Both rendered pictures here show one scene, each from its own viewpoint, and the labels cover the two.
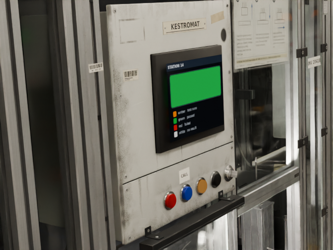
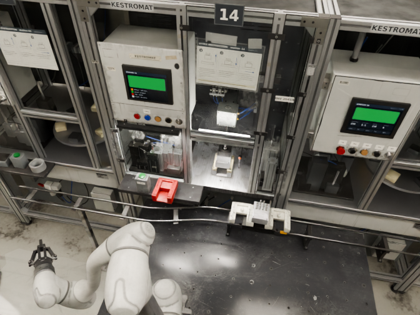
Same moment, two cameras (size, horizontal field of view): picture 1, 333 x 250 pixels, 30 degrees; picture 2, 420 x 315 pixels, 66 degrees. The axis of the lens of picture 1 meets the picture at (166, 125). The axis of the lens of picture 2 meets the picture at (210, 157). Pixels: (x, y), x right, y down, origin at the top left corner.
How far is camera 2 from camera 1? 1.89 m
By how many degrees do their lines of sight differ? 63
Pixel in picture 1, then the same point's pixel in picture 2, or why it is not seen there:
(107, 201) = (106, 104)
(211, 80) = (157, 83)
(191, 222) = (142, 127)
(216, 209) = (159, 130)
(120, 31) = (103, 52)
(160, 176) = (132, 107)
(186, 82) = (139, 80)
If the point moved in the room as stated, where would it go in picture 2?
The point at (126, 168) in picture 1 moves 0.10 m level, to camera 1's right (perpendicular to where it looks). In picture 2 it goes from (112, 97) to (117, 107)
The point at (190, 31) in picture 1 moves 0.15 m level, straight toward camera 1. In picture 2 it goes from (148, 60) to (117, 65)
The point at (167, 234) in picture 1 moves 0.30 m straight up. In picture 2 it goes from (128, 125) to (119, 78)
